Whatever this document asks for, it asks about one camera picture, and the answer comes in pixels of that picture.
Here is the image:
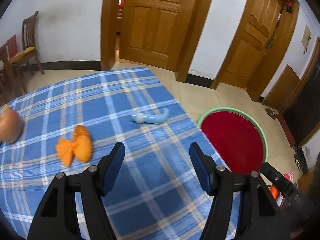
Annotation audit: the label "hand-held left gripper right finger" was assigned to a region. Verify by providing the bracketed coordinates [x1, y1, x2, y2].
[189, 142, 288, 240]

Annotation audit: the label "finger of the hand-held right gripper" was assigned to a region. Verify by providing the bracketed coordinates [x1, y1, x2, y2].
[260, 162, 288, 193]

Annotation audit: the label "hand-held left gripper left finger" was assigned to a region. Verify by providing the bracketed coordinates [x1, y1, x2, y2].
[27, 141, 125, 240]

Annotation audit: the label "red basin with green rim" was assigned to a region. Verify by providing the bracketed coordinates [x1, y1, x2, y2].
[196, 107, 268, 174]

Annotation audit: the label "red patterned bag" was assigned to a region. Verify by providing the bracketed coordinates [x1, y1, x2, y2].
[269, 172, 297, 210]

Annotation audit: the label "black shoes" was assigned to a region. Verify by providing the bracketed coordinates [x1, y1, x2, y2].
[293, 144, 309, 172]

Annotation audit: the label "blue plaid blanket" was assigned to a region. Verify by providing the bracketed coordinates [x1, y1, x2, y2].
[0, 67, 237, 240]

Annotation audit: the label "orange knitted bow toy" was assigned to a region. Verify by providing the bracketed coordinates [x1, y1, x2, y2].
[55, 124, 93, 167]

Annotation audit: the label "brown slippers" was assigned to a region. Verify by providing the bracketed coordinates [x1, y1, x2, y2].
[265, 107, 278, 120]

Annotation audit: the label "light blue curved tube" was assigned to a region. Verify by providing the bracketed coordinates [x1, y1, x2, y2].
[131, 108, 170, 125]

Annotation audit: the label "dark metal door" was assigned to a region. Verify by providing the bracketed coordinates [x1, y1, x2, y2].
[284, 62, 320, 143]

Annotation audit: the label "low wooden panel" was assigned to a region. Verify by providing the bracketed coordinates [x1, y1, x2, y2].
[262, 64, 300, 110]

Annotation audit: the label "tan round fruit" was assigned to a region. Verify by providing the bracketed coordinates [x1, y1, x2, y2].
[0, 105, 24, 144]

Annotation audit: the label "wooden panel door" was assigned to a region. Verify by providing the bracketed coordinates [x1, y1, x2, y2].
[119, 0, 191, 71]
[220, 0, 284, 89]

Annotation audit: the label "dark red wooden chair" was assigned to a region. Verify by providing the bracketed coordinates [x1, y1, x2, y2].
[0, 35, 27, 105]

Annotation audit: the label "yellow seat cushion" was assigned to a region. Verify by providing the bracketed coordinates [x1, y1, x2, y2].
[9, 46, 35, 64]

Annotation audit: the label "wooden door frame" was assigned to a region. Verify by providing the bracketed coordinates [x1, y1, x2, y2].
[101, 0, 217, 83]
[213, 0, 300, 102]

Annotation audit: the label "cream wall box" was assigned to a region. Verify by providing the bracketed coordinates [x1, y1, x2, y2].
[301, 24, 312, 52]

